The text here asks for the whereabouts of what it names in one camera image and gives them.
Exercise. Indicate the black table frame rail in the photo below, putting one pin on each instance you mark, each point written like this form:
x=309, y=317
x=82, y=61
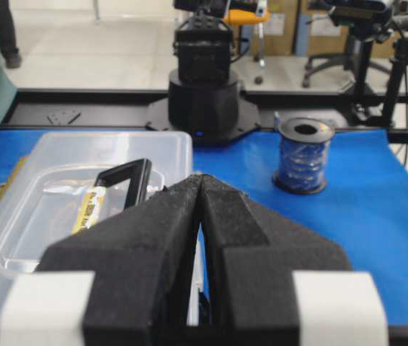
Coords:
x=149, y=110

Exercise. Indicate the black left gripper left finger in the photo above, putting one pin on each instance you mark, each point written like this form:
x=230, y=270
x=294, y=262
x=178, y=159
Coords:
x=116, y=283

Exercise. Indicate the orange stool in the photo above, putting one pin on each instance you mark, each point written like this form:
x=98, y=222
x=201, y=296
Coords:
x=248, y=19

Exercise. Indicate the black office chair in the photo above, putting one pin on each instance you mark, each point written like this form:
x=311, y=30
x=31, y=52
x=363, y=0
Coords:
x=323, y=43

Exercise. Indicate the black camera tripod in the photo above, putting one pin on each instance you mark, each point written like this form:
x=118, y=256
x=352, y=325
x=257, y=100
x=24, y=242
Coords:
x=368, y=34

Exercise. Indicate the cardboard box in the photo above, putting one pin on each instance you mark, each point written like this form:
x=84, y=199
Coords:
x=279, y=30

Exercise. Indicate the black tool box handle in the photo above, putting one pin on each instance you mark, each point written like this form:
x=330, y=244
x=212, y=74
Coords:
x=137, y=173

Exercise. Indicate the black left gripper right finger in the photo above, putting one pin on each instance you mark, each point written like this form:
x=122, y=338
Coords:
x=275, y=282

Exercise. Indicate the person leg dark trousers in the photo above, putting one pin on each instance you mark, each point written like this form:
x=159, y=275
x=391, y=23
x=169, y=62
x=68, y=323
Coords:
x=8, y=42

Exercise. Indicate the yellow labelled tube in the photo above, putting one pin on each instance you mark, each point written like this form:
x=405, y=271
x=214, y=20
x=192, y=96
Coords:
x=88, y=210

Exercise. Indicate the blue wire spool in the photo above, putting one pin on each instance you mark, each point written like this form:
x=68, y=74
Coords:
x=303, y=154

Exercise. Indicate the translucent plastic tool box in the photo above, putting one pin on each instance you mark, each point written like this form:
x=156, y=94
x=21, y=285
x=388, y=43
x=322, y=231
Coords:
x=45, y=176

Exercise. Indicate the blue table mat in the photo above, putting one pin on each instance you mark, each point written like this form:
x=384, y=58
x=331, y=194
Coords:
x=364, y=207

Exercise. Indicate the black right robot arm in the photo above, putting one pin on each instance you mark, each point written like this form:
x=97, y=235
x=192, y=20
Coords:
x=204, y=80

